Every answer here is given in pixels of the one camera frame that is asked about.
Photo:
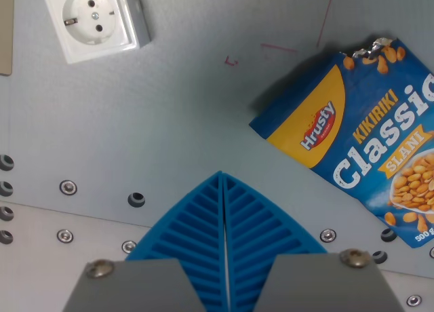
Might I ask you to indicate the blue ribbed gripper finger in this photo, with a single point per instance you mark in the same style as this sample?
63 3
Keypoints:
190 224
257 230

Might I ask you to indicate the silver hex socket screw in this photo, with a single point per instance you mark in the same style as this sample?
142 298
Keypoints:
328 235
68 187
128 246
64 236

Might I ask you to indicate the blue Hrusty peanut bag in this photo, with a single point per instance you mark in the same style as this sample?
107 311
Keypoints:
369 129

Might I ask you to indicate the white power socket grey box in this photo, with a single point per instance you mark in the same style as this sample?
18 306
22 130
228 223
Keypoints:
91 23

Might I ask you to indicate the beige flat board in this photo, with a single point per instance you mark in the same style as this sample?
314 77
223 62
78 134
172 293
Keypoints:
6 30

